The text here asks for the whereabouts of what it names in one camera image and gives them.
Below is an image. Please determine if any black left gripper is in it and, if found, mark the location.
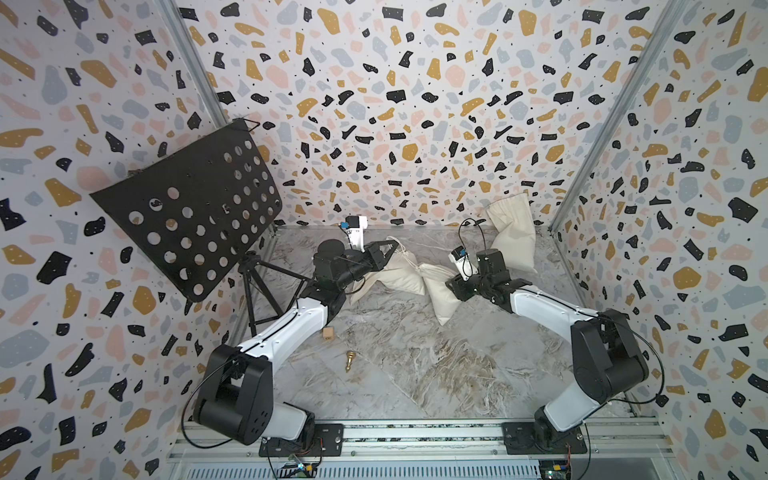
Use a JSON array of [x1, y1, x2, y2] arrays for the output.
[[333, 240, 397, 294]]

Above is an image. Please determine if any cream soil bag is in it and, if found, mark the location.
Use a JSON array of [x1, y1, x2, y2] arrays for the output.
[[348, 236, 426, 304]]

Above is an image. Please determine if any cream cloth bag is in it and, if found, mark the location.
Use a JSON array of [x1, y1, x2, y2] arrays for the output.
[[417, 193, 537, 325]]

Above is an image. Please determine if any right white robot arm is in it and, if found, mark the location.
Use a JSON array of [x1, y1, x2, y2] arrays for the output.
[[446, 247, 649, 448]]

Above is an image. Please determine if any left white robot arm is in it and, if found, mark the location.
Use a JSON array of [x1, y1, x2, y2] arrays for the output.
[[183, 239, 399, 451]]

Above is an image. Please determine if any gold chess piece near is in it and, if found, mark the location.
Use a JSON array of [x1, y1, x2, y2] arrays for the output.
[[345, 351, 357, 373]]

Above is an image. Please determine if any black perforated music stand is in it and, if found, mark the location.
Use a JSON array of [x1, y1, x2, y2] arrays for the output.
[[91, 119, 283, 333]]

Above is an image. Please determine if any green circuit board left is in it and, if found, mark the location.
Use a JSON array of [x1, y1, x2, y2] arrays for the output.
[[286, 459, 319, 479]]

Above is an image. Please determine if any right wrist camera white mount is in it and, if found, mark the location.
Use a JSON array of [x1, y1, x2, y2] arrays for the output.
[[449, 245, 476, 280]]

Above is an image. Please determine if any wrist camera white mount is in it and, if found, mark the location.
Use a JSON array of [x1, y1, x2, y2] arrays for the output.
[[449, 245, 476, 280], [340, 215, 368, 252]]

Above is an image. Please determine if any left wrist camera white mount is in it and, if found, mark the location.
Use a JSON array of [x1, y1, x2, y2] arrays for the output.
[[340, 215, 368, 252]]

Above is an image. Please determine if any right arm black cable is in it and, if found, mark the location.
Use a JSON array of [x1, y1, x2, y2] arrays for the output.
[[457, 217, 667, 406]]

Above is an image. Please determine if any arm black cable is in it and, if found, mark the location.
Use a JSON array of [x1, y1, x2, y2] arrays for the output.
[[457, 217, 667, 406], [179, 311, 301, 451]]

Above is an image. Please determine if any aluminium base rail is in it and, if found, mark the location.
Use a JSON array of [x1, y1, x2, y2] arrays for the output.
[[161, 417, 681, 479]]

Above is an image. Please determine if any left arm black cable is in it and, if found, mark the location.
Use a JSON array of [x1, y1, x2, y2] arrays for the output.
[[179, 311, 301, 451]]

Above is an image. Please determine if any aluminium corner post left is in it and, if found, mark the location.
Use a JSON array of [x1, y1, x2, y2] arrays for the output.
[[155, 0, 228, 128]]

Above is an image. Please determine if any aluminium corner post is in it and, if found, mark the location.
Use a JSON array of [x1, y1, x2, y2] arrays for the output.
[[155, 0, 228, 128], [548, 0, 688, 235]]

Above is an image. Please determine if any aluminium corner post right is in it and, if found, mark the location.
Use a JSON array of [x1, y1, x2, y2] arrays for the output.
[[548, 0, 688, 235]]

